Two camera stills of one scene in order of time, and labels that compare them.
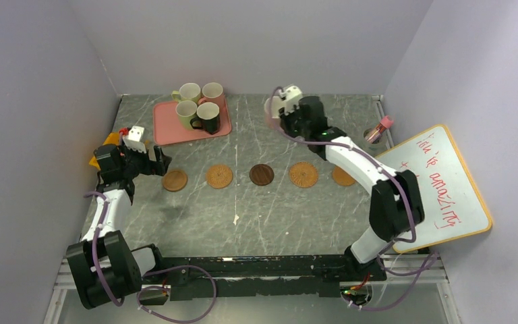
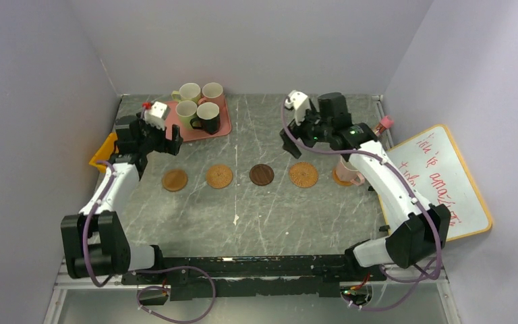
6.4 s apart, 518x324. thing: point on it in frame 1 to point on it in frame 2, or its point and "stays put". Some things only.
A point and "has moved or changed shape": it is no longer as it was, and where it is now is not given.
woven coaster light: (303, 175) stays put
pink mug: (271, 112) has moved or changed shape
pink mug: (212, 92) stays put
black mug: (208, 118) stays put
